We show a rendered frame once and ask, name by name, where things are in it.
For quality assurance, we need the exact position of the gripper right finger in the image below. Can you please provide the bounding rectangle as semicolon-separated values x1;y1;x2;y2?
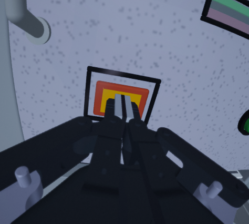
122;95;249;208

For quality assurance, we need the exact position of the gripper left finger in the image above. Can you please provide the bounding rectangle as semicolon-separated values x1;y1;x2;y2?
0;93;126;196

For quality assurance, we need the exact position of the red and yellow shutter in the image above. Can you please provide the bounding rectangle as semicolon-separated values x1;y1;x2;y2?
92;80;150;119

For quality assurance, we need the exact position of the green round button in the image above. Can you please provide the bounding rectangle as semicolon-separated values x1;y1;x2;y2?
237;109;249;136

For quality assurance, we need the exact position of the grey speckled switchgear cabinet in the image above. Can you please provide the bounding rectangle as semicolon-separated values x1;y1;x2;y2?
0;0;249;172

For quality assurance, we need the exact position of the black framed striped indicator window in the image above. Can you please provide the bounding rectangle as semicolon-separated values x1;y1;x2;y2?
200;0;249;40

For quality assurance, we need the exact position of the grey tubular door handle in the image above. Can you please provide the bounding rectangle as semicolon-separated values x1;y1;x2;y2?
2;0;52;45

